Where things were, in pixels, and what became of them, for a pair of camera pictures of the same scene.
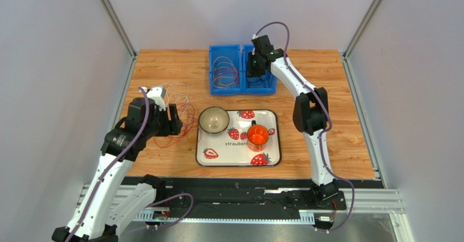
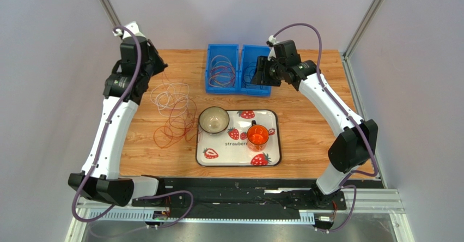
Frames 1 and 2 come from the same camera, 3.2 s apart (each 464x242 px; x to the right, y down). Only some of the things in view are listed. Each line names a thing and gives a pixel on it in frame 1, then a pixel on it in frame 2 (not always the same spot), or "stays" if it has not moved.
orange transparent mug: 257,137 stays
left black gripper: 172,127 → 160,66
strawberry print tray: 229,148 stays
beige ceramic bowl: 214,120 stays
